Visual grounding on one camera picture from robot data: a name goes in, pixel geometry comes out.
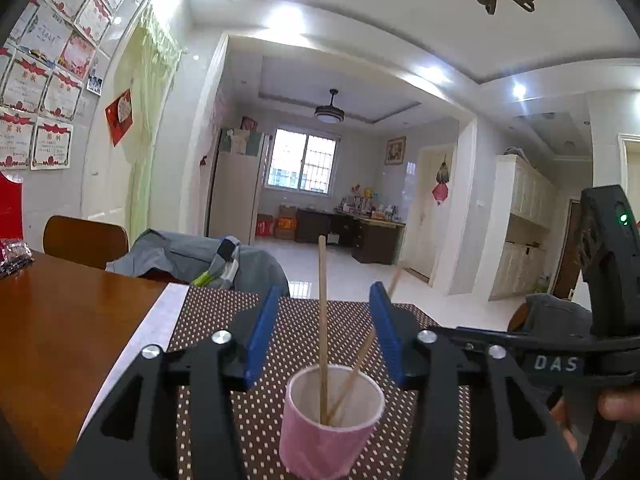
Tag dark wooden desk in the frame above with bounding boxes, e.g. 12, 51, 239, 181
296, 208, 407, 265

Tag clear snack bag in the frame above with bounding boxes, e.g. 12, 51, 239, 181
0, 237, 35, 278

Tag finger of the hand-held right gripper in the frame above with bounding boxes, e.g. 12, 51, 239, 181
425, 326, 640, 389

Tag dark grey jacket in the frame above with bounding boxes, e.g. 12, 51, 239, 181
525, 294, 593, 341

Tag brown wooden door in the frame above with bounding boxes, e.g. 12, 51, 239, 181
552, 199, 583, 301

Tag checked cloth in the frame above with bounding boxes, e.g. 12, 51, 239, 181
192, 235, 242, 290

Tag wooden chair back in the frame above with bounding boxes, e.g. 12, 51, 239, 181
42, 215, 130, 271

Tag round ceiling fan lamp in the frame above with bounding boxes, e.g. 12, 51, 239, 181
314, 89, 346, 125

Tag wall of framed certificates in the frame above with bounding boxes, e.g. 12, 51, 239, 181
0, 0, 133, 171

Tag white refrigerator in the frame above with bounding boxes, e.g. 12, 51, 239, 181
207, 127, 271, 248

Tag brown chair with jackets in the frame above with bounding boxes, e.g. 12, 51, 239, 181
507, 302, 529, 333

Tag red hanging door decoration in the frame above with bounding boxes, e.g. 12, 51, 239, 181
432, 156, 451, 206

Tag white cabinets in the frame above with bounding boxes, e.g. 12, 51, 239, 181
490, 154, 558, 301

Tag framed wall picture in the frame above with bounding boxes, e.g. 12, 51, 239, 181
384, 136, 407, 166

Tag brown polka dot placemat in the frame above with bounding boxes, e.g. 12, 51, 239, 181
165, 287, 473, 480

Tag person's right hand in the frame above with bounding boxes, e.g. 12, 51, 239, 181
547, 387, 640, 453

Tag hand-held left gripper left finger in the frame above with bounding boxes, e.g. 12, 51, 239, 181
60, 284, 291, 480

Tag pink paper cup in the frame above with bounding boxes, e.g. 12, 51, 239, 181
278, 364, 386, 480

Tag row of small desk items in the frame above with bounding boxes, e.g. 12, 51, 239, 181
340, 187, 406, 222

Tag red fan wall decoration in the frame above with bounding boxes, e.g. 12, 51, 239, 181
105, 89, 135, 147

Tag white table mat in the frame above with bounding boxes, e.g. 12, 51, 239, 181
80, 282, 191, 431

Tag light green curtain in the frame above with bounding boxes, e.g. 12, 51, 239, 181
125, 0, 182, 241

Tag white door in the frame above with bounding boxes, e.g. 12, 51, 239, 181
417, 144, 458, 281

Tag barred window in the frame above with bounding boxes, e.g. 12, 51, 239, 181
267, 128, 341, 196

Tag light wooden chopstick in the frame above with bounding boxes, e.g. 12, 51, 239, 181
325, 260, 407, 423

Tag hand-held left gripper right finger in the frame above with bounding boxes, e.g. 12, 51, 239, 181
369, 281, 586, 480

